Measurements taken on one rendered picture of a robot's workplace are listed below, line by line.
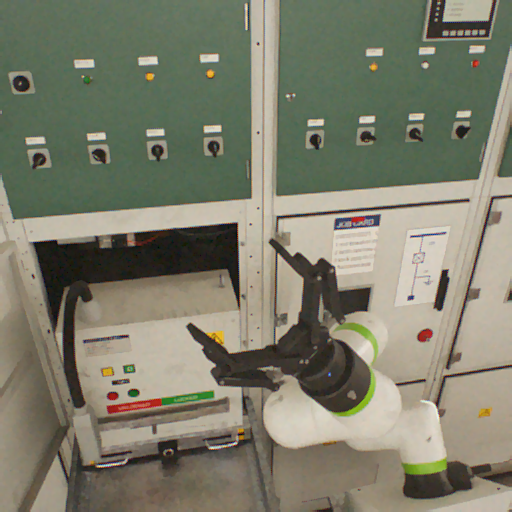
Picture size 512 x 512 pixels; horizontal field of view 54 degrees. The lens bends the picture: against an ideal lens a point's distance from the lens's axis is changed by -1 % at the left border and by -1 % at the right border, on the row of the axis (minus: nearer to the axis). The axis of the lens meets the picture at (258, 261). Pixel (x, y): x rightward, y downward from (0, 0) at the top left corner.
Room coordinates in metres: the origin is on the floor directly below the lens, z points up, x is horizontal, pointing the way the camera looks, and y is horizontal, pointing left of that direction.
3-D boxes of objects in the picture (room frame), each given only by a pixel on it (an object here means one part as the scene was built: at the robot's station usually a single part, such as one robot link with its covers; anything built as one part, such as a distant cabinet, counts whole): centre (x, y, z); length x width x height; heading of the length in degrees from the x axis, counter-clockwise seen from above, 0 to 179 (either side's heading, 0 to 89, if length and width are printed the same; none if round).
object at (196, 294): (1.31, 0.34, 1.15); 0.51 x 0.50 x 0.48; 12
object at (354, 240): (1.35, -0.30, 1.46); 0.15 x 0.01 x 0.21; 102
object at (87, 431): (0.95, 0.48, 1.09); 0.08 x 0.05 x 0.17; 12
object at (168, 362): (1.06, 0.29, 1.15); 0.48 x 0.01 x 0.48; 102
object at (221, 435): (1.08, 0.29, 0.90); 0.54 x 0.05 x 0.06; 102
